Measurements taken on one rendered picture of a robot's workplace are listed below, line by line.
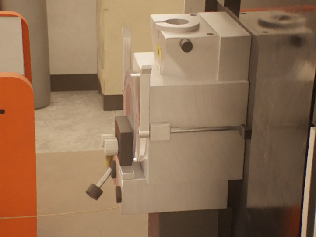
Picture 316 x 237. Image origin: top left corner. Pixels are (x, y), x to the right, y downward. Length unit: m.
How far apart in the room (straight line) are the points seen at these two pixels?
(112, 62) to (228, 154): 3.22
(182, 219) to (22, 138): 0.40
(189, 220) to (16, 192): 0.43
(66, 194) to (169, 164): 0.95
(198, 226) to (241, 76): 0.16
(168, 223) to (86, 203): 0.86
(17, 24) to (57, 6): 2.86
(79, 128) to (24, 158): 2.71
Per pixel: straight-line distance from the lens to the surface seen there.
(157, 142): 0.65
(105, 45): 3.84
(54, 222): 1.51
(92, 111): 3.98
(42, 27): 3.91
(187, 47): 0.62
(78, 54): 4.23
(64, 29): 4.19
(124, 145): 0.68
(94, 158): 1.76
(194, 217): 0.71
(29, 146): 1.06
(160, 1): 3.82
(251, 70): 0.64
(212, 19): 0.69
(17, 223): 1.11
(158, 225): 0.71
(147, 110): 0.63
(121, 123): 0.69
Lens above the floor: 1.46
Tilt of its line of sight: 22 degrees down
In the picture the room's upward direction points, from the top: 2 degrees clockwise
